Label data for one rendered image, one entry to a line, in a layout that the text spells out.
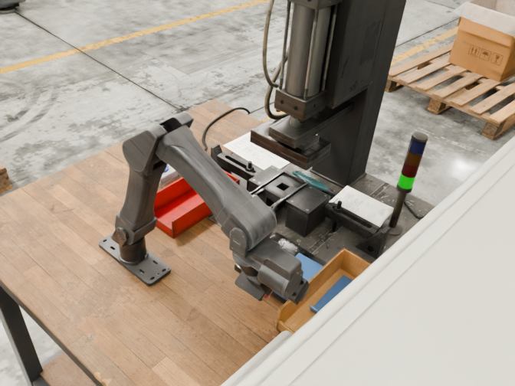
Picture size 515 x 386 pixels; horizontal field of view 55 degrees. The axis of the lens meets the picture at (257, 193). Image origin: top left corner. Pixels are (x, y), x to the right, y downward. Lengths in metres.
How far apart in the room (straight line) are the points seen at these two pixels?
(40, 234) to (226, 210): 0.66
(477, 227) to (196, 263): 1.08
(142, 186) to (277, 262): 0.32
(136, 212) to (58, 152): 2.28
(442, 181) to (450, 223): 3.12
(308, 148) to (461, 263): 1.06
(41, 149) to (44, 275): 2.18
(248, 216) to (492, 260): 0.68
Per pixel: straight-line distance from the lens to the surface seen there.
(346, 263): 1.23
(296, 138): 1.17
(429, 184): 3.24
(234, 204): 0.83
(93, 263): 1.26
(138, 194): 1.03
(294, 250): 1.25
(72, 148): 3.35
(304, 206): 1.28
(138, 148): 0.91
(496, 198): 0.20
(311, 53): 1.09
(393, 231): 1.39
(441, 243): 0.17
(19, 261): 1.32
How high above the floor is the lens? 1.79
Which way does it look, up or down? 38 degrees down
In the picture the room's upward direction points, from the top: 4 degrees clockwise
